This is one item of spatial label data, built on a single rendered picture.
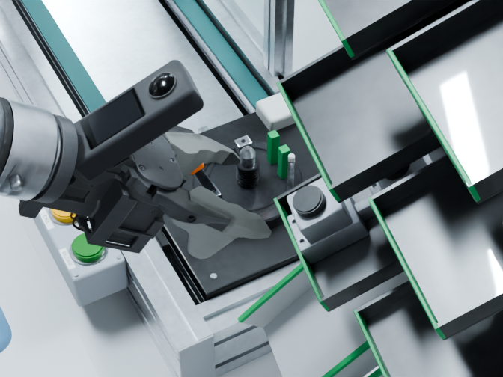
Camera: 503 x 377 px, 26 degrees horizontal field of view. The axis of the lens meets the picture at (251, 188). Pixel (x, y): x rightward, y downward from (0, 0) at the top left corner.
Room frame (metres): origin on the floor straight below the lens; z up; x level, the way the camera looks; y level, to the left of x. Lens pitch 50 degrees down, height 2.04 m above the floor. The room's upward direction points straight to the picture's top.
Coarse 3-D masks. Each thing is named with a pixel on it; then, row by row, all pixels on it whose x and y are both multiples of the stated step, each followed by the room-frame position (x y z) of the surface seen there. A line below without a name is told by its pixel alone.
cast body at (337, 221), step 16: (304, 192) 0.65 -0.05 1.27; (320, 192) 0.64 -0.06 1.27; (304, 208) 0.63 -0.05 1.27; (320, 208) 0.63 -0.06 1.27; (336, 208) 0.63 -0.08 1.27; (352, 208) 0.65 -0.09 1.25; (368, 208) 0.65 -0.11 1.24; (304, 224) 0.62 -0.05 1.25; (320, 224) 0.62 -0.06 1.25; (336, 224) 0.62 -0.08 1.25; (352, 224) 0.63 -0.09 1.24; (304, 240) 0.63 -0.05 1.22; (320, 240) 0.62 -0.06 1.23; (336, 240) 0.63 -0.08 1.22; (352, 240) 0.63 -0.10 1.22; (304, 256) 0.62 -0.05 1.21; (320, 256) 0.62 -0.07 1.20
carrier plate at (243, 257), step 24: (240, 120) 1.02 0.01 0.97; (288, 144) 0.98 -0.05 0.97; (312, 168) 0.94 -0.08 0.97; (168, 240) 0.83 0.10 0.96; (240, 240) 0.82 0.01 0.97; (264, 240) 0.82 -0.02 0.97; (288, 240) 0.82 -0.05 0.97; (192, 264) 0.78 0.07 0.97; (216, 264) 0.78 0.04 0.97; (240, 264) 0.78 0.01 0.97; (264, 264) 0.78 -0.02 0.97; (288, 264) 0.79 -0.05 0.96; (216, 288) 0.75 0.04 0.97
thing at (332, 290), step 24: (288, 192) 0.69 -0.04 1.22; (360, 192) 0.68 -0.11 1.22; (360, 240) 0.63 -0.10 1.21; (384, 240) 0.63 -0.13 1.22; (312, 264) 0.62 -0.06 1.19; (336, 264) 0.61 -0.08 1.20; (360, 264) 0.61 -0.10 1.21; (384, 264) 0.59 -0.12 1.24; (336, 288) 0.59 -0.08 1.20; (360, 288) 0.58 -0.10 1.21
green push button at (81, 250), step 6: (84, 234) 0.83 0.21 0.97; (78, 240) 0.82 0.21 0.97; (84, 240) 0.82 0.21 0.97; (72, 246) 0.81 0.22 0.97; (78, 246) 0.81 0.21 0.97; (84, 246) 0.81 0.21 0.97; (90, 246) 0.81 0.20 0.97; (96, 246) 0.81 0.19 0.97; (78, 252) 0.80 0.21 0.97; (84, 252) 0.80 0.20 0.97; (90, 252) 0.80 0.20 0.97; (96, 252) 0.80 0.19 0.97; (102, 252) 0.80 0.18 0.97; (78, 258) 0.80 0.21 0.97; (84, 258) 0.79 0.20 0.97; (90, 258) 0.79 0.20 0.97; (96, 258) 0.80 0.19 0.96
